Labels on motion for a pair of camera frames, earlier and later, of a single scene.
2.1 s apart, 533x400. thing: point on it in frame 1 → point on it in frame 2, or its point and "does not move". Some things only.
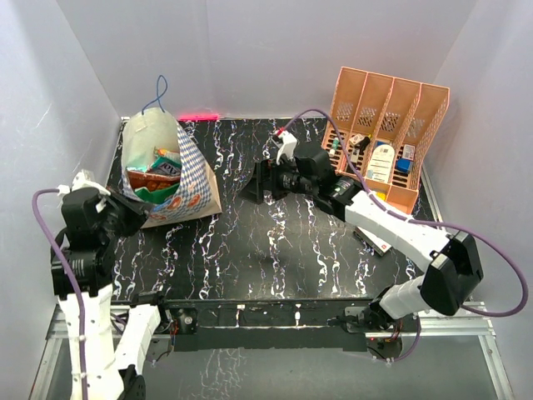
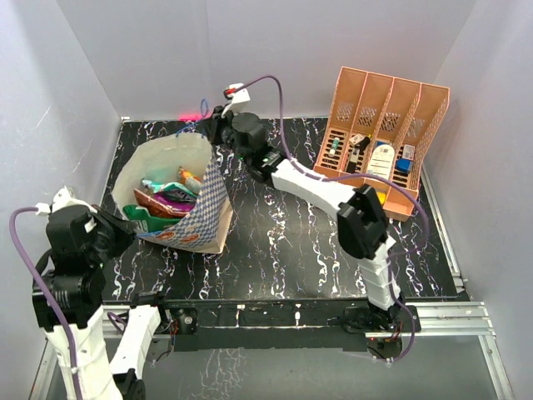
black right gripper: x=266 y=177 → x=215 y=126
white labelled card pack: x=381 y=163 does not move
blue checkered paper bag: x=200 y=192 → x=161 y=158
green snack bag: x=159 y=196 → x=133 y=212
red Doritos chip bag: x=151 y=181 → x=157 y=208
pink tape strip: x=199 y=117 does not move
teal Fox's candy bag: x=165 y=165 → x=157 y=187
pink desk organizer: x=377 y=132 does not move
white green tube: x=335 y=145 does not move
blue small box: x=404 y=165 does not move
